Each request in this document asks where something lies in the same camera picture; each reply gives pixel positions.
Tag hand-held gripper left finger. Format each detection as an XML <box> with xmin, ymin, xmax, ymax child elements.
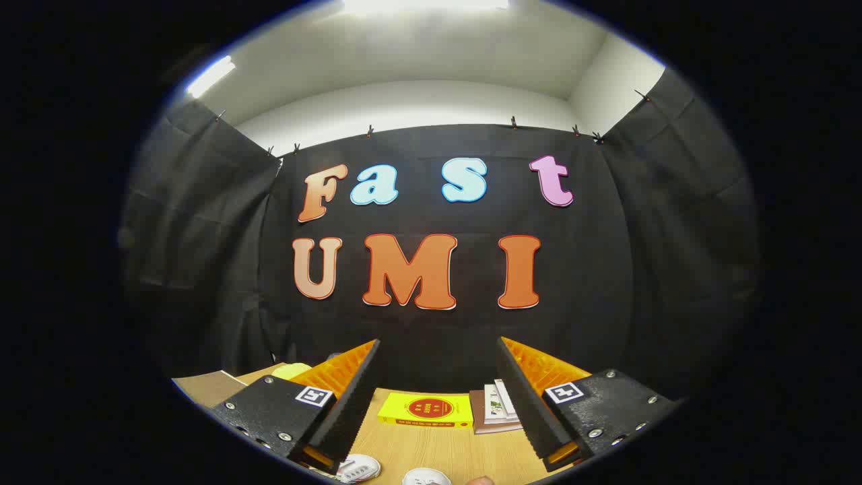
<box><xmin>212</xmin><ymin>339</ymin><xmax>388</xmax><ymax>476</ymax></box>

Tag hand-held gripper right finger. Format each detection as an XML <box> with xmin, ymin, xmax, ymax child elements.
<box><xmin>496</xmin><ymin>335</ymin><xmax>677</xmax><ymax>472</ymax></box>

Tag white canvas shoe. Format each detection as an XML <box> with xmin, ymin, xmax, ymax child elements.
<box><xmin>402</xmin><ymin>467</ymin><xmax>452</xmax><ymax>485</ymax></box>
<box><xmin>335</xmin><ymin>454</ymin><xmax>382</xmax><ymax>483</ymax></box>

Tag brown fabric storage box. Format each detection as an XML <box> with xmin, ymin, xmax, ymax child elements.
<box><xmin>172</xmin><ymin>370</ymin><xmax>246</xmax><ymax>408</ymax></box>

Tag white illustrated book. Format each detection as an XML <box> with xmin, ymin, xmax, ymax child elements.
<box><xmin>484</xmin><ymin>384</ymin><xmax>519</xmax><ymax>424</ymax></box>
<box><xmin>494</xmin><ymin>379</ymin><xmax>518</xmax><ymax>418</ymax></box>

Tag yellow book with red label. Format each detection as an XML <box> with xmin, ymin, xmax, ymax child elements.
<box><xmin>377</xmin><ymin>393</ymin><xmax>474</xmax><ymax>429</ymax></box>

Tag ceiling light strip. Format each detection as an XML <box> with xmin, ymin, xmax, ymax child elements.
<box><xmin>185</xmin><ymin>55</ymin><xmax>236</xmax><ymax>98</ymax></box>

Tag ceiling light panel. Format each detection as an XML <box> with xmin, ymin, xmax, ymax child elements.
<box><xmin>343</xmin><ymin>0</ymin><xmax>509</xmax><ymax>14</ymax></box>

